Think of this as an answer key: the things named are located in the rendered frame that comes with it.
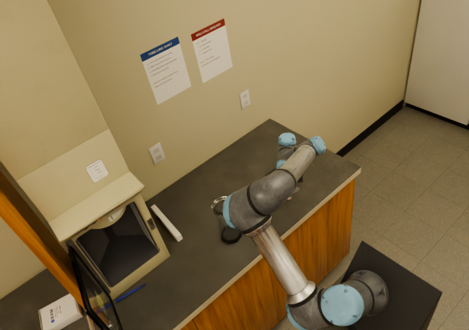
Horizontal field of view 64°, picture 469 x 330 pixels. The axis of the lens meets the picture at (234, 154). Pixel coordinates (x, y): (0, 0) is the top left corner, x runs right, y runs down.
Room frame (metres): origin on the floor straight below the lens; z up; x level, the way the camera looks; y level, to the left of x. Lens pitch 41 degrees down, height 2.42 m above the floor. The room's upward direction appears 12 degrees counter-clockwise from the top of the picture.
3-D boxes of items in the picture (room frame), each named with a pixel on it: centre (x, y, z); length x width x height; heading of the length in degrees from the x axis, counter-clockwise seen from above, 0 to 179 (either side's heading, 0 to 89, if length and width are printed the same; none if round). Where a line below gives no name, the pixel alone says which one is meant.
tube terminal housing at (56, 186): (1.09, 0.60, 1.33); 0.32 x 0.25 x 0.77; 122
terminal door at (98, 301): (0.75, 0.59, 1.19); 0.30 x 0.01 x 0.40; 23
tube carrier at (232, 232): (1.11, 0.10, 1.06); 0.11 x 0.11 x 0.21
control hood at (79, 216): (0.93, 0.50, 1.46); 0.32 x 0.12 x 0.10; 122
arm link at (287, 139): (1.24, -0.24, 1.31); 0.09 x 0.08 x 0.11; 162
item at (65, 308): (0.88, 0.88, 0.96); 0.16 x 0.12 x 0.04; 112
